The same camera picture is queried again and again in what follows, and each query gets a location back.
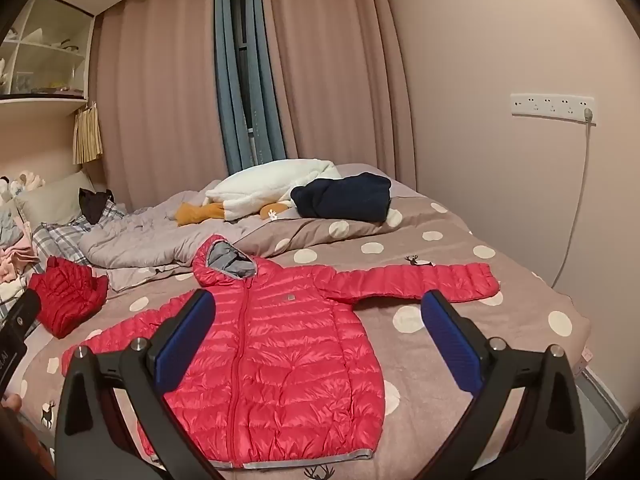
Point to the white wall shelf unit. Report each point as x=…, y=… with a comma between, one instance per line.
x=45, y=97

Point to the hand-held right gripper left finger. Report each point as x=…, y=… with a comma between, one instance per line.
x=185, y=340

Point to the window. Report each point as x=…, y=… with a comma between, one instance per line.
x=241, y=35

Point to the white wall power strip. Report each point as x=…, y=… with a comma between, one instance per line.
x=545, y=105

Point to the panda plush toy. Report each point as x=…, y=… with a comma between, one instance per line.
x=5, y=185

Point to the white plug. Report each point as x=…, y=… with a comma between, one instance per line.
x=589, y=115

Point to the person's left hand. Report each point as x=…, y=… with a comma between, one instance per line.
x=11, y=403

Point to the beige fringed cloth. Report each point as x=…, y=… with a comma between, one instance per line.
x=87, y=135

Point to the pink-red hooded puffer jacket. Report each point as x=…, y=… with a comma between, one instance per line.
x=290, y=340

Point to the grey folded garment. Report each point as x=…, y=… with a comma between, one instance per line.
x=7, y=227

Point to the dark brown garment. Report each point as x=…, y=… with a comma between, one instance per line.
x=95, y=205

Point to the dark red folded puffer jacket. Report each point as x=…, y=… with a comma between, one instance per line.
x=65, y=295

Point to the white plush goose toy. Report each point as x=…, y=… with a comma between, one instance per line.
x=270, y=180

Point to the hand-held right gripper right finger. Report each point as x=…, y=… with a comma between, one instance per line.
x=452, y=345

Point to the pink folded garments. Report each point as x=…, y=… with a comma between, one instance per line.
x=17, y=262

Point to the blue curtain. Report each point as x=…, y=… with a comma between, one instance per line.
x=232, y=125

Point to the beige pillow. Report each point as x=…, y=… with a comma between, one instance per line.
x=55, y=200

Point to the grey quilt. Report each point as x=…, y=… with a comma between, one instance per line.
x=140, y=240

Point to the navy blue garment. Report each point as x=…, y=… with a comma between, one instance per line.
x=345, y=197

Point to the plaid pillow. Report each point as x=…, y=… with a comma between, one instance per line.
x=112, y=212
x=55, y=245

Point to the pink curtain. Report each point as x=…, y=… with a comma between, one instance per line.
x=340, y=70
x=160, y=85

